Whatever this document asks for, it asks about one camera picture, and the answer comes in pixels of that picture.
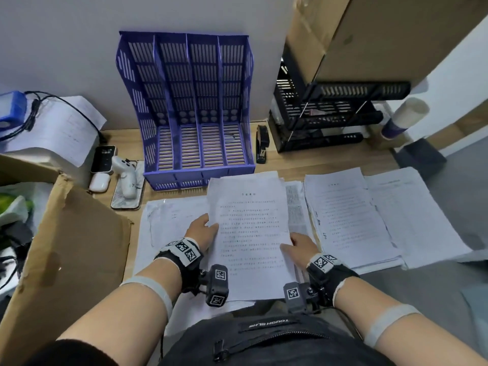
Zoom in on person's left hand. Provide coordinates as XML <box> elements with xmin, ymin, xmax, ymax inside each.
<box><xmin>185</xmin><ymin>213</ymin><xmax>220</xmax><ymax>253</ymax></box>

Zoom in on person's right hand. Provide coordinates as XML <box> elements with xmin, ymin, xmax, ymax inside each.
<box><xmin>281</xmin><ymin>233</ymin><xmax>320</xmax><ymax>269</ymax></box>

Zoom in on white printed paper sheet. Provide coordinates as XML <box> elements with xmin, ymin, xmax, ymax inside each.
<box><xmin>206</xmin><ymin>171</ymin><xmax>302</xmax><ymax>302</ymax></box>

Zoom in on person's right forearm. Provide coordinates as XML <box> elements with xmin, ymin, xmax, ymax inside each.
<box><xmin>333</xmin><ymin>276</ymin><xmax>488</xmax><ymax>366</ymax></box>

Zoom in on person's left forearm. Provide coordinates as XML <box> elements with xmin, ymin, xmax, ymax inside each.
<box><xmin>53</xmin><ymin>258</ymin><xmax>184</xmax><ymax>353</ymax></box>

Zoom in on narrow paper stack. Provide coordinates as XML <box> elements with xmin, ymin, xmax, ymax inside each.
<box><xmin>284</xmin><ymin>180</ymin><xmax>318</xmax><ymax>245</ymax></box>

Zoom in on wide flat paper stack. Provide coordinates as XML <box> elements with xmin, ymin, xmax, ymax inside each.
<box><xmin>123</xmin><ymin>197</ymin><xmax>257</xmax><ymax>338</ymax></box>

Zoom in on thick paper stack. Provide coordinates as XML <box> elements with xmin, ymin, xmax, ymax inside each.
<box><xmin>303</xmin><ymin>167</ymin><xmax>405</xmax><ymax>275</ymax></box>

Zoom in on phone with marbled case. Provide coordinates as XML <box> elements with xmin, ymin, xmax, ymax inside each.
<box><xmin>111</xmin><ymin>160</ymin><xmax>146</xmax><ymax>211</ymax></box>

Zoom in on black chest bag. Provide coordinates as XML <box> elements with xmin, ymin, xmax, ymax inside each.
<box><xmin>158</xmin><ymin>300</ymin><xmax>398</xmax><ymax>366</ymax></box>

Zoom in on white handheld controller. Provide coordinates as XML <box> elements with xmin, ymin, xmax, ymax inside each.
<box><xmin>111</xmin><ymin>156</ymin><xmax>138</xmax><ymax>200</ymax></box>

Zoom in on black stapler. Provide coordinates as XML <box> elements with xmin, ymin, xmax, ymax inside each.
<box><xmin>255</xmin><ymin>124</ymin><xmax>270</xmax><ymax>164</ymax></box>

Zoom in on blue plastic file organizer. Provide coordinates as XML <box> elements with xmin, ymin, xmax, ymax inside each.
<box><xmin>116</xmin><ymin>31</ymin><xmax>255</xmax><ymax>191</ymax></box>

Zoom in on white earbuds case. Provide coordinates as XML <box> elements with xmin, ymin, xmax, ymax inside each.
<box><xmin>88</xmin><ymin>173</ymin><xmax>111</xmax><ymax>193</ymax></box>

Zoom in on small black phone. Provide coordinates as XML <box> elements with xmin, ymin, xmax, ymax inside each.
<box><xmin>90</xmin><ymin>145</ymin><xmax>118</xmax><ymax>174</ymax></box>

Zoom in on thin paper stack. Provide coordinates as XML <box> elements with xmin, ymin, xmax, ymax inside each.
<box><xmin>364</xmin><ymin>166</ymin><xmax>474</xmax><ymax>270</ymax></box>

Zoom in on black tiered file tray rack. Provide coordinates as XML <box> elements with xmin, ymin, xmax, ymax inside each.
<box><xmin>268</xmin><ymin>45</ymin><xmax>412</xmax><ymax>154</ymax></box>

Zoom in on open brown cardboard box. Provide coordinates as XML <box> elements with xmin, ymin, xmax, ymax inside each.
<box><xmin>0</xmin><ymin>154</ymin><xmax>132</xmax><ymax>366</ymax></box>

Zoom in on dark grey box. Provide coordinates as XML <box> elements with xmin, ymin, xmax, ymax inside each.
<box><xmin>394</xmin><ymin>139</ymin><xmax>448</xmax><ymax>180</ymax></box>

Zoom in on white purple paper cup stack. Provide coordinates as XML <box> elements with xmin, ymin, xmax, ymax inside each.
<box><xmin>381</xmin><ymin>97</ymin><xmax>431</xmax><ymax>141</ymax></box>

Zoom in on loose paper sheet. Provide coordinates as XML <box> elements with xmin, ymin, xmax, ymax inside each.
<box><xmin>3</xmin><ymin>95</ymin><xmax>108</xmax><ymax>168</ymax></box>

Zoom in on green plastic bag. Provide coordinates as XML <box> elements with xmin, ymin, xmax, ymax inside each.
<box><xmin>0</xmin><ymin>182</ymin><xmax>51</xmax><ymax>226</ymax></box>

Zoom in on blue white device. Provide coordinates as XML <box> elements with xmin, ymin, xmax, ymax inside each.
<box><xmin>0</xmin><ymin>91</ymin><xmax>27</xmax><ymax>132</ymax></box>

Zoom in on large brown cardboard box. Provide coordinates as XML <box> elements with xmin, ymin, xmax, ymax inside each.
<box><xmin>285</xmin><ymin>0</ymin><xmax>488</xmax><ymax>86</ymax></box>

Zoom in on black left wrist strap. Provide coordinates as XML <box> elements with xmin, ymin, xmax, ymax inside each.
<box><xmin>154</xmin><ymin>238</ymin><xmax>203</xmax><ymax>294</ymax></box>

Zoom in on black wrist strap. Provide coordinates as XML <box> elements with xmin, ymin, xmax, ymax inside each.
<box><xmin>304</xmin><ymin>253</ymin><xmax>359</xmax><ymax>306</ymax></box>
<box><xmin>154</xmin><ymin>238</ymin><xmax>203</xmax><ymax>294</ymax></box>

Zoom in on black right wrist strap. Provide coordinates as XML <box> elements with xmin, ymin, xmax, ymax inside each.
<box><xmin>304</xmin><ymin>253</ymin><xmax>359</xmax><ymax>306</ymax></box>

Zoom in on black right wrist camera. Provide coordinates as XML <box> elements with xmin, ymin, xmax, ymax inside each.
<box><xmin>282</xmin><ymin>281</ymin><xmax>322</xmax><ymax>315</ymax></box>

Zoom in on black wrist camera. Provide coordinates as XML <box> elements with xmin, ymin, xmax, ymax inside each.
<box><xmin>198</xmin><ymin>264</ymin><xmax>229</xmax><ymax>308</ymax></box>
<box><xmin>282</xmin><ymin>281</ymin><xmax>322</xmax><ymax>315</ymax></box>

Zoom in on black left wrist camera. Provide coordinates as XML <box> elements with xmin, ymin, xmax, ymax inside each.
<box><xmin>198</xmin><ymin>264</ymin><xmax>229</xmax><ymax>308</ymax></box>

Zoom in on black cable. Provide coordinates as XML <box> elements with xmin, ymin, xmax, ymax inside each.
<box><xmin>0</xmin><ymin>91</ymin><xmax>110</xmax><ymax>146</ymax></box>

